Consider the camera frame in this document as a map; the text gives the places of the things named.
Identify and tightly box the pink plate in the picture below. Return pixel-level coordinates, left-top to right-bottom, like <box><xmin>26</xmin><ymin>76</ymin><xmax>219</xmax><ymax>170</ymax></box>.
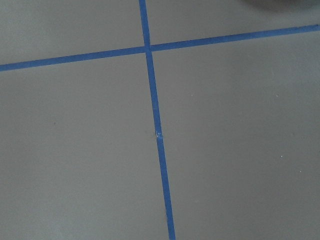
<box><xmin>244</xmin><ymin>0</ymin><xmax>320</xmax><ymax>12</ymax></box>

